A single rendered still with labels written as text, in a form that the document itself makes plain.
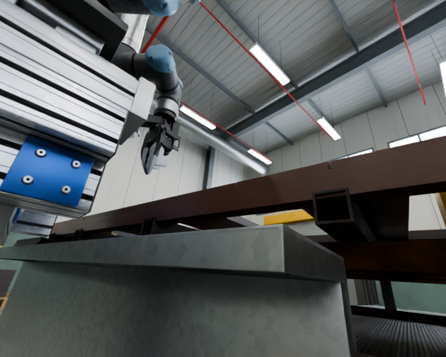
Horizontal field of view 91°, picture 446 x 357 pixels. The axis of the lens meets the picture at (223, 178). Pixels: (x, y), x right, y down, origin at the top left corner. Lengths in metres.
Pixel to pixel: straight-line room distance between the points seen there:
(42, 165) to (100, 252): 0.16
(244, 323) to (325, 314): 0.11
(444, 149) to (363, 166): 0.09
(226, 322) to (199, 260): 0.19
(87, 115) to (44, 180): 0.11
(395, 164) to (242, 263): 0.27
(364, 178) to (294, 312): 0.20
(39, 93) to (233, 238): 0.34
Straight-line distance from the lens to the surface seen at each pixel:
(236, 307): 0.36
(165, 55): 0.70
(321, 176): 0.38
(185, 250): 0.20
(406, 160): 0.38
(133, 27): 0.85
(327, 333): 0.31
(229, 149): 9.80
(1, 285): 5.01
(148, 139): 0.70
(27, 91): 0.41
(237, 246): 0.17
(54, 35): 0.48
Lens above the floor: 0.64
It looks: 25 degrees up
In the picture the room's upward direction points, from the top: 5 degrees clockwise
